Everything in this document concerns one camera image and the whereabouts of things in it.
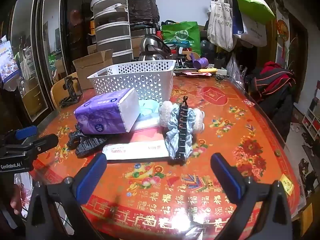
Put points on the black phone stand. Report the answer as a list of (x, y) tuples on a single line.
[(71, 90)]

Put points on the white hanging bag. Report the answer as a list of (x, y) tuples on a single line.
[(252, 32)]

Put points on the person's left hand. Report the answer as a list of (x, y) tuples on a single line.
[(16, 201)]

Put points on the pink flat packet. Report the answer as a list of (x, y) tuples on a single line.
[(147, 136)]

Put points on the light blue packet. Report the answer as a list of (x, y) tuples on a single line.
[(147, 110)]

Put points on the clear plastic bag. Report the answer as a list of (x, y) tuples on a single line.
[(233, 68)]

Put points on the lit screen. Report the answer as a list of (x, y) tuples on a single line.
[(7, 62)]

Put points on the black hair claw clip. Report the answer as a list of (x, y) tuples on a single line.
[(182, 130)]

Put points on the purple tissue pack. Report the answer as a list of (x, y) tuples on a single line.
[(100, 115)]

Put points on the yellow sticker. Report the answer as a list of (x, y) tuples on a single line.
[(286, 185)]

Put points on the green hanging bag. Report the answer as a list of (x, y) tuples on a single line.
[(252, 2)]

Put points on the purple plastic cup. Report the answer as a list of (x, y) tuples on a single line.
[(200, 62)]

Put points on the pink papers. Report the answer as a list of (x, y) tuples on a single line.
[(200, 74)]

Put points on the white flat packet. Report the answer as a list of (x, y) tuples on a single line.
[(135, 151)]

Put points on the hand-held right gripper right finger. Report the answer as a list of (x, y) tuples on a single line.
[(225, 177)]

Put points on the stacked plastic drawer unit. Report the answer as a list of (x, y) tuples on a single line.
[(112, 30)]

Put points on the yellow packet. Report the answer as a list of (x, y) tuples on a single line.
[(210, 69)]

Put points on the wooden chair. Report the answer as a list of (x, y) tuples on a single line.
[(58, 92)]

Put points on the green tote bag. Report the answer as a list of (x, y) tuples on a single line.
[(182, 35)]

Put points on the dark grey knit socks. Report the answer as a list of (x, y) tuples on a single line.
[(86, 142)]

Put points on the white perforated plastic basket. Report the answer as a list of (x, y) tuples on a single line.
[(140, 80)]

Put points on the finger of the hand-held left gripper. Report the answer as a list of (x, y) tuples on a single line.
[(26, 131), (43, 142)]

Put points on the steel kettle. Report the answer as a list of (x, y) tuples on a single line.
[(152, 47)]

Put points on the dark brown bag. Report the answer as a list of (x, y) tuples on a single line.
[(143, 7)]

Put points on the mirrored wardrobe door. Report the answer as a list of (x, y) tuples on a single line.
[(27, 55)]

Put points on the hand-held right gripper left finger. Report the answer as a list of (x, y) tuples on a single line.
[(91, 175)]

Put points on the round wall ornament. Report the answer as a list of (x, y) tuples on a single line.
[(282, 30)]

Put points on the red white sticker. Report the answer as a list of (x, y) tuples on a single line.
[(249, 103)]

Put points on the red and black jacket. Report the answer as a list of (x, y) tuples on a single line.
[(272, 82)]

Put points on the open cardboard box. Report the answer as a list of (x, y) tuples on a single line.
[(90, 65)]

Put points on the light blue scrunchie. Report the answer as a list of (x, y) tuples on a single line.
[(172, 132)]

